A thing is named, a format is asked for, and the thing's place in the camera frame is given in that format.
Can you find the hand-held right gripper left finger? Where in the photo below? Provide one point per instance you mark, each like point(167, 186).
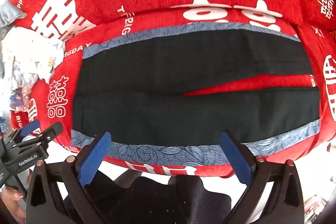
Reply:
point(93, 161)

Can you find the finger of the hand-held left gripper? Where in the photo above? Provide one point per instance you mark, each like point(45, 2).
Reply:
point(30, 127)
point(51, 130)

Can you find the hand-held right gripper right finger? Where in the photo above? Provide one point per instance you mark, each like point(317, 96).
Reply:
point(236, 161)

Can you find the black pants with blue trim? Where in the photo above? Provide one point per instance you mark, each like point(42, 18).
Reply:
point(183, 69)

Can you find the person's left hand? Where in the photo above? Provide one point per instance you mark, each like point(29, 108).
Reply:
point(11, 197)

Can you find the white printed cloth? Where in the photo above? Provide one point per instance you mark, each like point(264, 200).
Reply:
point(29, 56)

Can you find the grey cloth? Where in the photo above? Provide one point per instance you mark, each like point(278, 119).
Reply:
point(10, 12)

